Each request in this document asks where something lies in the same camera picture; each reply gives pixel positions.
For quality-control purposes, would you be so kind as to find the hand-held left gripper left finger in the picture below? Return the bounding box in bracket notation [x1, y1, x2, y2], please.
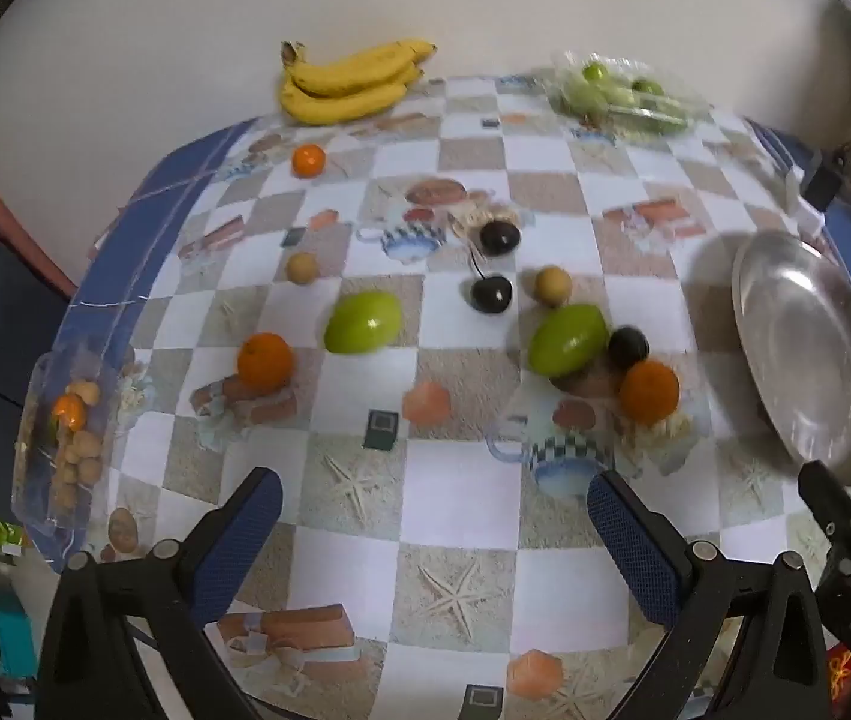
[35, 466, 284, 720]

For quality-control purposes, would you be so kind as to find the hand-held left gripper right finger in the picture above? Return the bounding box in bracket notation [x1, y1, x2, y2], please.
[587, 469, 851, 720]

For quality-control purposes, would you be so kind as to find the round metal bowl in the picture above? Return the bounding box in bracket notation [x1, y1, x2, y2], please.
[730, 230, 851, 488]

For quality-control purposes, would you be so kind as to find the green apple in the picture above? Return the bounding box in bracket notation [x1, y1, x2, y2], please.
[323, 290, 404, 355]
[528, 303, 611, 377]

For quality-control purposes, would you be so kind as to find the dark plum with stem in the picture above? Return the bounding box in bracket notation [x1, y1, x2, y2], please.
[466, 247, 514, 314]

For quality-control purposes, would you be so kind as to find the pile of small green fruits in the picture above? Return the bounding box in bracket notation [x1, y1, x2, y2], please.
[564, 60, 696, 128]

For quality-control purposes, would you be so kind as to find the checkered printed tablecloth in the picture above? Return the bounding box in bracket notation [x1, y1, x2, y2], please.
[20, 71, 851, 720]

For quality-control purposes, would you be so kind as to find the pile of longans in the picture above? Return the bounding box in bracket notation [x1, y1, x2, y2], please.
[50, 381, 106, 511]

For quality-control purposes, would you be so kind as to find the clear plastic box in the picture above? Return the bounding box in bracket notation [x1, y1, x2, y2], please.
[11, 349, 133, 537]

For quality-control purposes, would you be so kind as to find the teal box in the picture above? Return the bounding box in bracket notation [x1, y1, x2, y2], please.
[0, 592, 40, 683]

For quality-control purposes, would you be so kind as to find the black power adapter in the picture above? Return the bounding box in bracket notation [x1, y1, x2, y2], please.
[800, 154, 842, 211]

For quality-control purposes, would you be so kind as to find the clear plastic clamshell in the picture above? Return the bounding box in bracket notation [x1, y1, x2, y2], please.
[549, 49, 715, 140]

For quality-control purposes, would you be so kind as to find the yellow banana bunch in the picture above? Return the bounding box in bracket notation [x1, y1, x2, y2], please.
[279, 39, 439, 127]

